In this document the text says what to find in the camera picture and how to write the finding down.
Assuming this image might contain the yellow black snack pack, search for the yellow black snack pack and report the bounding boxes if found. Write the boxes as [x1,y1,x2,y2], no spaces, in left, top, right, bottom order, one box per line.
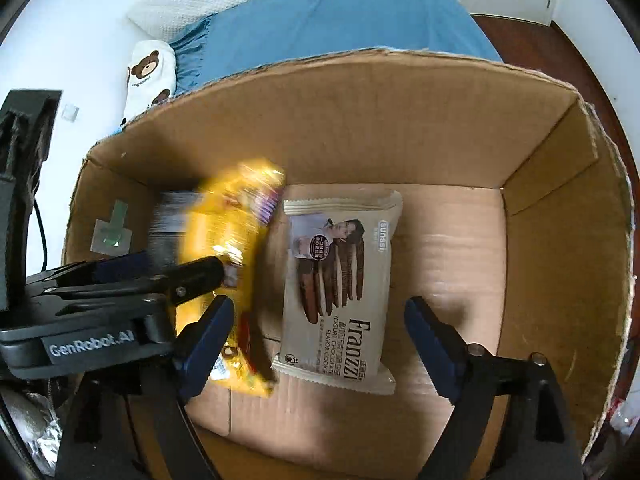
[148,159,285,398]

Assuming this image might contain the beige Franzzi cookie pack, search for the beige Franzzi cookie pack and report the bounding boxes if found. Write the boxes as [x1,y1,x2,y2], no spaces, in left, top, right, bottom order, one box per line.
[272,190,404,396]

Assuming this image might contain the bear print white cloth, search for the bear print white cloth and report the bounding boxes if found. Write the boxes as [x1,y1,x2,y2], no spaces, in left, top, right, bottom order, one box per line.
[120,40,177,127]

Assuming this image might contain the cardboard milk box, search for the cardboard milk box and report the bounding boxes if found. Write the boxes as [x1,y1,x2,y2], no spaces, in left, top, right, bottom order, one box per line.
[62,46,637,480]

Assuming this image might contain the blue bed sheet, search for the blue bed sheet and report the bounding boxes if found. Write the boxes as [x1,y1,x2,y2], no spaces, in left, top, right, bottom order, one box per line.
[170,0,500,94]

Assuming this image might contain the white wall switch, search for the white wall switch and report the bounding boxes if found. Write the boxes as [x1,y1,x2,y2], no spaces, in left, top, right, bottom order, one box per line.
[61,103,79,122]

